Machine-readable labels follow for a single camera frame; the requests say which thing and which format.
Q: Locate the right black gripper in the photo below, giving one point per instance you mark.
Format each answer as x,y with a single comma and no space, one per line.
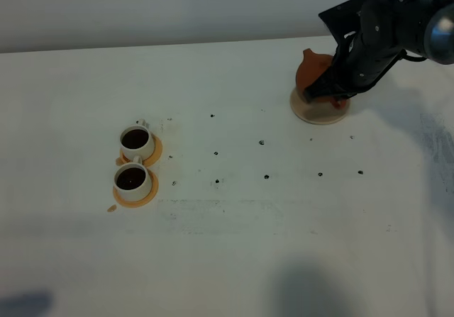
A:
372,36

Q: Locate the brown clay teapot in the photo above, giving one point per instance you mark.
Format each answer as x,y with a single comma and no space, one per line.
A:
311,68

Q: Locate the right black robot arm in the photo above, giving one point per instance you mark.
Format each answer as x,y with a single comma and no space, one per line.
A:
438,39

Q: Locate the beige round teapot coaster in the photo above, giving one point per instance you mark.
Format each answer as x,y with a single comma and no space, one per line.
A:
317,113

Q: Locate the far orange saucer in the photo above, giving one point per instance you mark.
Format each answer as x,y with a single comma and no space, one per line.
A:
122,159

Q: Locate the orange saucer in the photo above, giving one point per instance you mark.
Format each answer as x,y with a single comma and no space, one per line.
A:
122,159
145,200

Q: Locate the near orange saucer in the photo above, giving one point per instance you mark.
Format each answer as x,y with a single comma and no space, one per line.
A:
145,200

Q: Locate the far white teacup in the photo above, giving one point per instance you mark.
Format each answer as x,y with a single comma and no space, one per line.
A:
137,140

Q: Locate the white teacup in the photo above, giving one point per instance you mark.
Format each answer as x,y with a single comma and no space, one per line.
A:
137,140
132,181

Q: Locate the near white teacup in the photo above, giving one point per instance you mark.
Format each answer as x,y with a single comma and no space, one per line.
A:
132,181

